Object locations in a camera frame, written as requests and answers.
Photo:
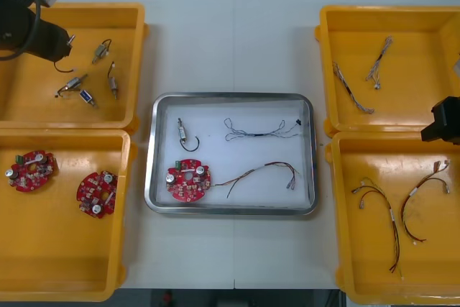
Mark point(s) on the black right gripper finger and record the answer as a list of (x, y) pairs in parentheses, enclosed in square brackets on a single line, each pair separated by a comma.
[(447, 113), (440, 133)]

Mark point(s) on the white label metal solenoid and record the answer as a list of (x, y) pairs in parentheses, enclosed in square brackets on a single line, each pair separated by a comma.
[(182, 131)]

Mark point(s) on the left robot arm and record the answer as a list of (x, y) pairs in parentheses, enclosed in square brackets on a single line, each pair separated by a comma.
[(14, 23)]

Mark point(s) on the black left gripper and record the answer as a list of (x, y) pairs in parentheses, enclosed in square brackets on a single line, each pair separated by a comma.
[(52, 42)]

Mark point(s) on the round red circuit board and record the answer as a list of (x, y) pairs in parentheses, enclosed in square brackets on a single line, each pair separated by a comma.
[(30, 174), (188, 184), (95, 195)]

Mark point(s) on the blue label metal solenoid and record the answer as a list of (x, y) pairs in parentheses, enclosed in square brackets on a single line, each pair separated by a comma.
[(86, 96)]

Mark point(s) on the small metal solenoid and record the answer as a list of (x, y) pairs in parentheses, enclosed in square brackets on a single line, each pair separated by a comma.
[(71, 40), (73, 84), (100, 51), (113, 84)]

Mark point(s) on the steel tray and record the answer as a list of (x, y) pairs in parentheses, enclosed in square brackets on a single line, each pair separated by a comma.
[(230, 210)]

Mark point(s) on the yellow-orange plastic bin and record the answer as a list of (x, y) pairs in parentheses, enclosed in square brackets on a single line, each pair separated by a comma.
[(118, 105), (431, 271), (54, 249), (413, 69)]

